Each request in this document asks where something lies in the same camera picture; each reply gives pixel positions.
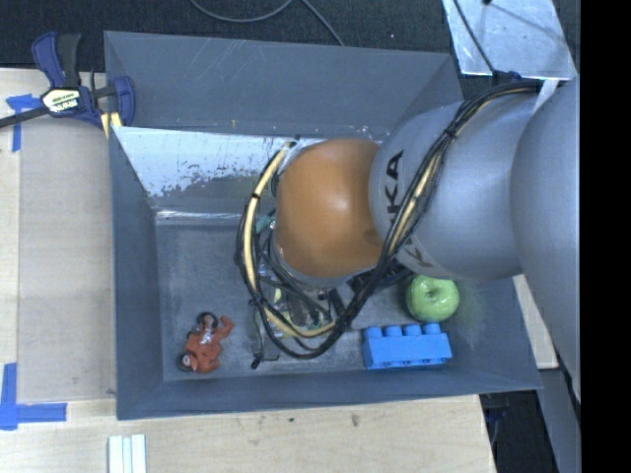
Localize orange toy monkey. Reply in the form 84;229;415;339
175;311;236;375

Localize grey metal bin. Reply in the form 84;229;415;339
103;31;544;421

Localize blue toy building brick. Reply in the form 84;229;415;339
361;322;454;372

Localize green apple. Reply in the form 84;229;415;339
404;273;461;324

